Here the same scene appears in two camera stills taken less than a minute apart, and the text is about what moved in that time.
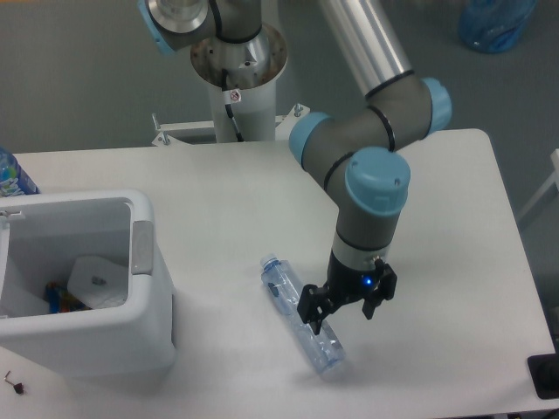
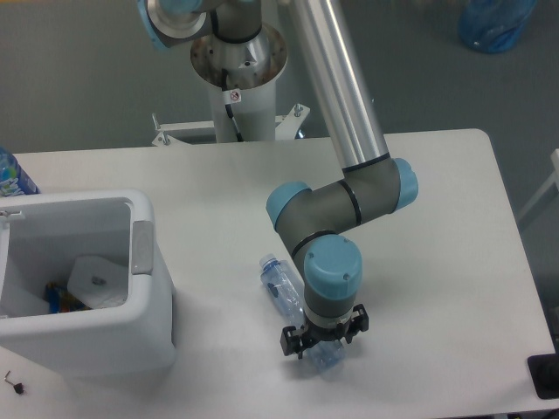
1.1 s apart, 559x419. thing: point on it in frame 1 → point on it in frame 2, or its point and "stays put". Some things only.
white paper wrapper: [98, 283] stays put
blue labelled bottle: [14, 181] stays put
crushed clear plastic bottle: [324, 349] stays put
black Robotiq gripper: [346, 284] → [293, 341]
